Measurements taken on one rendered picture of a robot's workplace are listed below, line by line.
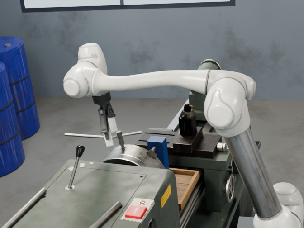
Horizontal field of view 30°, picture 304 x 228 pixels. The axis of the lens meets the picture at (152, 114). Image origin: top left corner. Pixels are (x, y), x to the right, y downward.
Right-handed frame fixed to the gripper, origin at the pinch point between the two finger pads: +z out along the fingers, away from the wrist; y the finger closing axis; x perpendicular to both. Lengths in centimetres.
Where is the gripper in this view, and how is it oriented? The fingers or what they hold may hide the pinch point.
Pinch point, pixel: (111, 136)
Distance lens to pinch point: 243.1
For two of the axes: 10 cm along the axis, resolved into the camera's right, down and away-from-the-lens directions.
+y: -0.8, 4.0, -9.1
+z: 2.1, 9.0, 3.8
